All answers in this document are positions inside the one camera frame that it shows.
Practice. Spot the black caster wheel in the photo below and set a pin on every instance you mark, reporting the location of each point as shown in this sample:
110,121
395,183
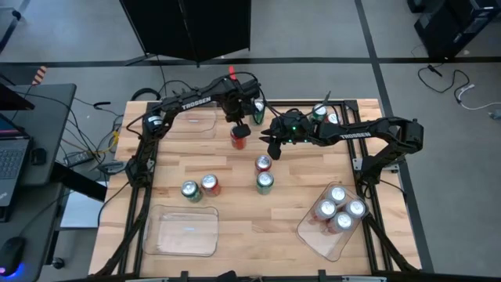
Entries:
58,263

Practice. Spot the black backdrop panel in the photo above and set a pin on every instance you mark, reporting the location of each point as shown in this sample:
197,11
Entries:
188,27

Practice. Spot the small blue-grey object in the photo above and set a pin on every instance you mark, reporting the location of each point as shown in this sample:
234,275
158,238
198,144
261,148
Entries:
495,114

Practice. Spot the clear plastic bin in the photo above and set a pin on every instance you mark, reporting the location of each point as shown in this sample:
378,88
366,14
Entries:
180,231
192,125
321,246

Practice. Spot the black computer mouse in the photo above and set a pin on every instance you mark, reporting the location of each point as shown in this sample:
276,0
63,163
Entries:
11,252

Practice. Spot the red tag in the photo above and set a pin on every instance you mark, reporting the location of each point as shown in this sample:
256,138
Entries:
232,73

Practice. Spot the black stand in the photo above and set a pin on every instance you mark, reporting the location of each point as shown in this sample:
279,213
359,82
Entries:
16,15

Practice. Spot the black laptop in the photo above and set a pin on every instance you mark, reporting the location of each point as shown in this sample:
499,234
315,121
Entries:
11,156

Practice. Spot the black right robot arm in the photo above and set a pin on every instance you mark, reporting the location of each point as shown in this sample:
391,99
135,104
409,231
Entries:
356,136

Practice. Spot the small black desk device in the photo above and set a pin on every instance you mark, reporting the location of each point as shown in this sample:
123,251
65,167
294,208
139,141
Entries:
39,156

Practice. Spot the black computer tower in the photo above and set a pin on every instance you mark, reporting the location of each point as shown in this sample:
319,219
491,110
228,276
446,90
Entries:
450,27

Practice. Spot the orange black striped marker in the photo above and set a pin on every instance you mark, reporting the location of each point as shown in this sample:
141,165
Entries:
40,75

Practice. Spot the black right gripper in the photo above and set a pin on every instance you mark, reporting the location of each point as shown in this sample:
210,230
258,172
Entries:
293,129

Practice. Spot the silver mounting plate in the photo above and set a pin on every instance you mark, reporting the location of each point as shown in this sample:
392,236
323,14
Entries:
111,168
357,164

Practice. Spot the dark grey desk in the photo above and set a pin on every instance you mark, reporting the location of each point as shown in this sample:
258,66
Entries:
51,117

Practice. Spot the black metal bar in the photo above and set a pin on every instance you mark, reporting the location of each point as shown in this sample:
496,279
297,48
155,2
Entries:
78,182

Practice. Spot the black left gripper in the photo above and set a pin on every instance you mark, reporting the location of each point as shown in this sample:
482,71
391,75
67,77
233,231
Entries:
236,100

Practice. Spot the pink white Spindrift can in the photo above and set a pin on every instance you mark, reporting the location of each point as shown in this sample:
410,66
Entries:
325,208
342,221
356,207
336,194

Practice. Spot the white board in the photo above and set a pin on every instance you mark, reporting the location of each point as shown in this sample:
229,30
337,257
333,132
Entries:
80,211

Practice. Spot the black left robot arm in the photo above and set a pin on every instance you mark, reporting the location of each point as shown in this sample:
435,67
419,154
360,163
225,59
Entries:
195,102

